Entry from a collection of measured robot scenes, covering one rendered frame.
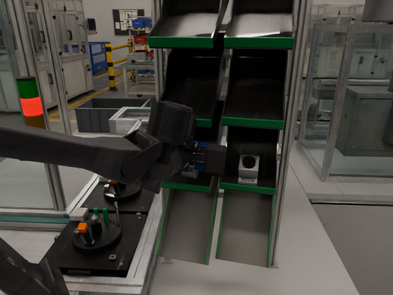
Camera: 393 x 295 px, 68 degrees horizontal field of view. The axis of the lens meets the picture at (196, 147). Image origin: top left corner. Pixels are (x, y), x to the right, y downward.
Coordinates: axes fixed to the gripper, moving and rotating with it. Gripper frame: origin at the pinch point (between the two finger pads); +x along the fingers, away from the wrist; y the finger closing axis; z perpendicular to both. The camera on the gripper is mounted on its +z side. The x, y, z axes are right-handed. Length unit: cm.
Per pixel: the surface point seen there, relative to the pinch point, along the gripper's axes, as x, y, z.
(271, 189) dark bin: 6.2, -18.8, -6.8
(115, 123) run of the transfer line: 115, 86, -9
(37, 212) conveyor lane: 18, 56, -32
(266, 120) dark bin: 1.7, -15.6, 8.6
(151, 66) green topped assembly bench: 472, 229, 68
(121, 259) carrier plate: 5.7, 16.4, -33.0
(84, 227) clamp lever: 1.3, 25.5, -24.2
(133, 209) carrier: 26.4, 24.4, -27.6
